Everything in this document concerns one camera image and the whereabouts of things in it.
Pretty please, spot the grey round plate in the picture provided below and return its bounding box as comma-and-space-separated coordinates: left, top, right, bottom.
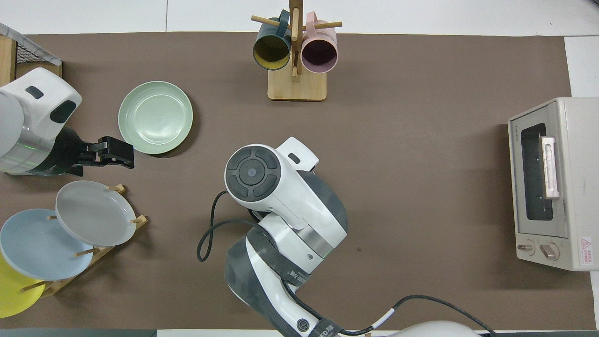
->
55, 181, 137, 247

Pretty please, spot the yellow round plate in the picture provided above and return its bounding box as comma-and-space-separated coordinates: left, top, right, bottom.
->
0, 253, 46, 319

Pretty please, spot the wooden mug tree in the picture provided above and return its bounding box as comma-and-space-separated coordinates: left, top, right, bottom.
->
251, 0, 343, 102

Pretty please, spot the brown table mat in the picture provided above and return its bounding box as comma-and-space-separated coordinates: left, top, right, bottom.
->
0, 32, 596, 330

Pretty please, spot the pink mug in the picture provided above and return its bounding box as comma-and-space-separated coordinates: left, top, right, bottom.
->
301, 12, 338, 74

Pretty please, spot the dark green mug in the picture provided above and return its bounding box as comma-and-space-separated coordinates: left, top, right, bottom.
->
253, 10, 292, 71

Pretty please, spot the green round plate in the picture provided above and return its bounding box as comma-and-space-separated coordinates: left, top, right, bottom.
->
118, 81, 193, 155

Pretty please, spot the pale toaster door handle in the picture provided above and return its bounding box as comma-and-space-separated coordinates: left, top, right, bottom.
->
541, 136, 561, 200

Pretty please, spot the wooden shelf frame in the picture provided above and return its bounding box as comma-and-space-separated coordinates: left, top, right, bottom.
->
0, 35, 63, 85

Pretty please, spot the light blue round plate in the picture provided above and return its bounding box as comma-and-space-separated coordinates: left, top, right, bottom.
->
0, 209, 94, 280

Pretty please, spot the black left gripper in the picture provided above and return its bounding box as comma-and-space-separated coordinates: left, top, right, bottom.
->
43, 125, 135, 177

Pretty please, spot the wooden plate rack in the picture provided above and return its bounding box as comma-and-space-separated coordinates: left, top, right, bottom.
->
21, 184, 148, 298

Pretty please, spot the beige toaster oven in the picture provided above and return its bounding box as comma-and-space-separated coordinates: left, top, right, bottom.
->
508, 97, 599, 271

